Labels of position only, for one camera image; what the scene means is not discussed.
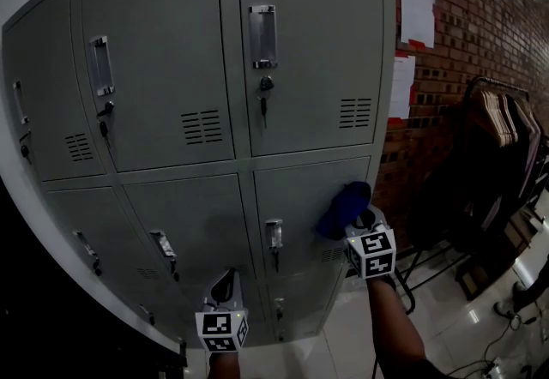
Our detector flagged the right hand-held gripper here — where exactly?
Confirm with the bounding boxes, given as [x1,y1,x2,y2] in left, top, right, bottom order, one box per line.
[344,204,397,281]

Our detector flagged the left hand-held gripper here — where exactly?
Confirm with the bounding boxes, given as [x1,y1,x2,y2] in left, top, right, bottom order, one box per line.
[195,267,250,355]

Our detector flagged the blue cloth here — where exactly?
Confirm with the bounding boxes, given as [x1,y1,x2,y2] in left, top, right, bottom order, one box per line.
[316,181,373,241]

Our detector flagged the grey metal cabinet door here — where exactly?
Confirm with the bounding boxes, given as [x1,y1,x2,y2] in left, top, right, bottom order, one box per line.
[252,156,372,279]

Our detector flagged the group of grey cabinet doors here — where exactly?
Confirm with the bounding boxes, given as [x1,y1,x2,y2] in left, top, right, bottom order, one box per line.
[3,0,386,342]

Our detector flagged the person's left forearm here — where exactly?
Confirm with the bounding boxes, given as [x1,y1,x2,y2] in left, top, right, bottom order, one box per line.
[207,350,241,379]

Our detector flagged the person's right forearm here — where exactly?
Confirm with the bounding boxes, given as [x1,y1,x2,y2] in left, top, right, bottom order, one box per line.
[366,275,432,379]

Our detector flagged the grey metal locker cabinet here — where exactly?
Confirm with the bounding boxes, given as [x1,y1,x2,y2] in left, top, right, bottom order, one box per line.
[1,0,396,348]

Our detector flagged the dark hanging clothes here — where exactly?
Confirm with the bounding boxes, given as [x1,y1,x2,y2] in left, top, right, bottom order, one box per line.
[407,93,549,252]

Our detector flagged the brown cardboard box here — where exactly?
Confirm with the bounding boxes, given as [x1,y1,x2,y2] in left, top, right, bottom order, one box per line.
[502,206,546,256]

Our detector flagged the white paper sheet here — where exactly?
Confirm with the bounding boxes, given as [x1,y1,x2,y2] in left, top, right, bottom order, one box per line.
[399,0,437,49]
[388,54,417,120]

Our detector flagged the row of wooden hangers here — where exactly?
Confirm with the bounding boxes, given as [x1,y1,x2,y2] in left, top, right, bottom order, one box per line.
[478,88,537,149]

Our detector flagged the black clothes rack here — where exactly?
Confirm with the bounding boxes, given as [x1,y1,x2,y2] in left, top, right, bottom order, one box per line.
[392,75,549,316]

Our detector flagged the set of locks with keys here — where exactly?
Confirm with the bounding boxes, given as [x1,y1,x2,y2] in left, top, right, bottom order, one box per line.
[17,75,287,342]

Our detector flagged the black floor cable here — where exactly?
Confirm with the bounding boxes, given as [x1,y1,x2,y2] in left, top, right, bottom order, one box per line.
[445,311,542,377]

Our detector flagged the set of chrome door handles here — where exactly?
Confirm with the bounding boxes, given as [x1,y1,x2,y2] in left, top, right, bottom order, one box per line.
[11,3,285,327]

